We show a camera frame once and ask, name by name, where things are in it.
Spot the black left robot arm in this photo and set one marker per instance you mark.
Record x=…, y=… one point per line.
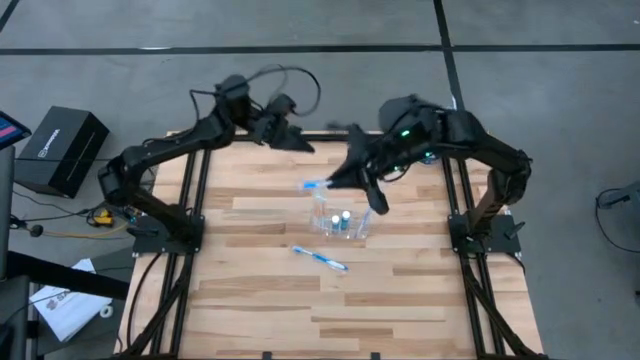
x=175, y=144

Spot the white tape roll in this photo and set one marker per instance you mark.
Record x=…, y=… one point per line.
x=106, y=311

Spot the monitor with blue screen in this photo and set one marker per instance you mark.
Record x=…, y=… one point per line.
x=12, y=131

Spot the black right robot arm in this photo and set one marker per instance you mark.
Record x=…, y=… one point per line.
x=475, y=137

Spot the teal mouthwash bottle white cap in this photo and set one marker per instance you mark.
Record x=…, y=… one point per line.
x=335, y=221
x=345, y=217

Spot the clear acrylic organizer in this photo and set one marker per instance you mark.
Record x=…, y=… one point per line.
x=352, y=225

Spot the black box white lettering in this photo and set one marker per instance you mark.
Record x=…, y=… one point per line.
x=60, y=150

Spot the blue toothbrush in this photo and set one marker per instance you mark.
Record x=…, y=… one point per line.
x=366, y=222
x=315, y=185
x=320, y=259

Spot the orange toothbrush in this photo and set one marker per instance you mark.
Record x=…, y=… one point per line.
x=316, y=220
x=322, y=215

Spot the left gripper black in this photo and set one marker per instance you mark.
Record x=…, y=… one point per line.
x=272, y=120

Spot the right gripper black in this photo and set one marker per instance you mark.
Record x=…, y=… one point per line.
x=395, y=155

